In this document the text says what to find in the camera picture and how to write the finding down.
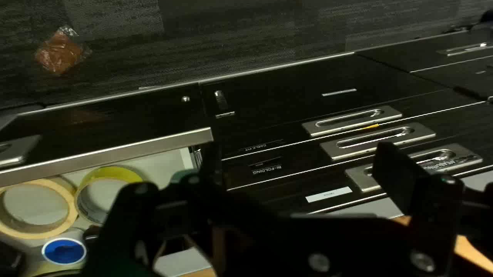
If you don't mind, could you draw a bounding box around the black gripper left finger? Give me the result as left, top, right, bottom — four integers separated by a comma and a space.
83, 180, 174, 277

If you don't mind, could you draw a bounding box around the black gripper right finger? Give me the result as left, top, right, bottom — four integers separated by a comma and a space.
371, 140, 465, 277

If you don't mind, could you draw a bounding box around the black top drawer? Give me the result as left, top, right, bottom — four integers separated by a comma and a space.
0, 95, 216, 277

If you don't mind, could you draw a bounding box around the black drawer cabinet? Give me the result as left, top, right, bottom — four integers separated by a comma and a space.
197, 21, 493, 217

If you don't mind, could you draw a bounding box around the yellow tape roll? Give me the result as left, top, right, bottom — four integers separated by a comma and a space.
75, 164, 149, 223

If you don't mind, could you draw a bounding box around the beige masking tape roll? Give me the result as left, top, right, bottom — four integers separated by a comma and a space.
0, 175, 80, 241

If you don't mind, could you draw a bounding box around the orange crumpled plastic bag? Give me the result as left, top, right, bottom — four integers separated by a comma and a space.
34, 26, 88, 77

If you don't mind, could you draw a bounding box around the black drawer with steel handle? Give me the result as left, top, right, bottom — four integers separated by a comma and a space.
228, 141, 493, 213
199, 52, 488, 161
220, 101, 493, 192

